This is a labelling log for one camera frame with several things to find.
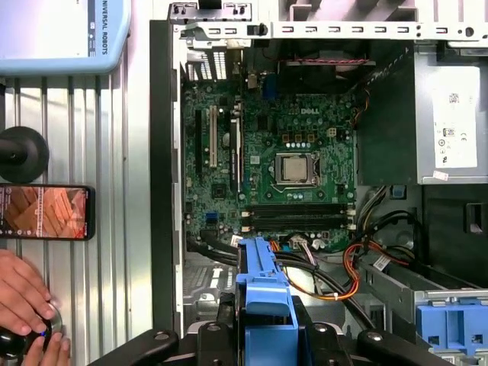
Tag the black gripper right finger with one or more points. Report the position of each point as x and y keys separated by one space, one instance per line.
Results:
x=324 y=347

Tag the person's left hand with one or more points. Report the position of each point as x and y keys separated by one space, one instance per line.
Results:
x=19 y=282

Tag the metal card retention bracket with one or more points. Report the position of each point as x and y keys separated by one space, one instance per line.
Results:
x=179 y=17

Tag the CPU socket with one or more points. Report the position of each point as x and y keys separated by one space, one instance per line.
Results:
x=273 y=169

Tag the metal socket cover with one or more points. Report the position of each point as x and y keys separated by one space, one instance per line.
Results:
x=279 y=169

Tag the black round stand base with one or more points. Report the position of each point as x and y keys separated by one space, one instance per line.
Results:
x=26 y=152

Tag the grey power supply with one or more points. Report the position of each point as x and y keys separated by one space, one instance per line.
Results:
x=450 y=114

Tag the black open PC case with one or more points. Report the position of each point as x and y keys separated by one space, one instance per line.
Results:
x=162 y=152

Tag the green motherboard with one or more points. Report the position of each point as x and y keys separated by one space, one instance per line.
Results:
x=335 y=171

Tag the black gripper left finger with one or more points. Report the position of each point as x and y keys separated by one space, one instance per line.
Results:
x=213 y=347

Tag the black smartphone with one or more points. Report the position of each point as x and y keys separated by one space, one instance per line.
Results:
x=45 y=213

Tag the beige expansion slot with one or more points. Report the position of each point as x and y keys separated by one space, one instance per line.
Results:
x=213 y=137

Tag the pale blue teach pendant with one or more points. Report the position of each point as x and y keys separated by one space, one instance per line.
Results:
x=45 y=30

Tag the silver CPU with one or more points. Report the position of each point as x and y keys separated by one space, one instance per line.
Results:
x=295 y=167

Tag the hard disk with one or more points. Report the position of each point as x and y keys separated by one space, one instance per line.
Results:
x=267 y=305

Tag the black expansion slot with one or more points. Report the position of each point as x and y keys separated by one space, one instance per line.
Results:
x=198 y=145

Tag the person's right hand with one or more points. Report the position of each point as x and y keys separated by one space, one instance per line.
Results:
x=49 y=354

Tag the RAM slot white clips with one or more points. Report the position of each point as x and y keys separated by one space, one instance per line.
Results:
x=297 y=214
x=297 y=228

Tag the blue plastic bay latch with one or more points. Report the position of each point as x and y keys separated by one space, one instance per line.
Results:
x=453 y=324

